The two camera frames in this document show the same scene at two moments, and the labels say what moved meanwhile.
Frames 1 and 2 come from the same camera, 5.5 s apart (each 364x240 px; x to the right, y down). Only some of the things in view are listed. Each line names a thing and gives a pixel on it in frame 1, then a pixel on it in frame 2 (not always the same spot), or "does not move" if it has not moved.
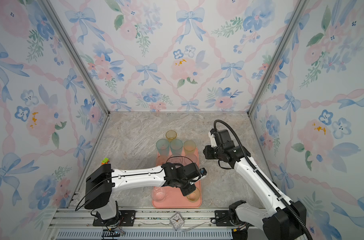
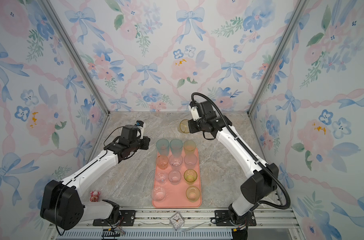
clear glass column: [175, 158] does not move
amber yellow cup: [170, 135] to [184, 126]
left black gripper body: [187, 188] to [140, 144]
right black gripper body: [215, 153] to [198, 126]
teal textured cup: [176, 145] does not move
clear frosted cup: [158, 193] does not move
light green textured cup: [194, 196] does not move
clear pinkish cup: [190, 158] does not move
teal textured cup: [162, 145] does not move
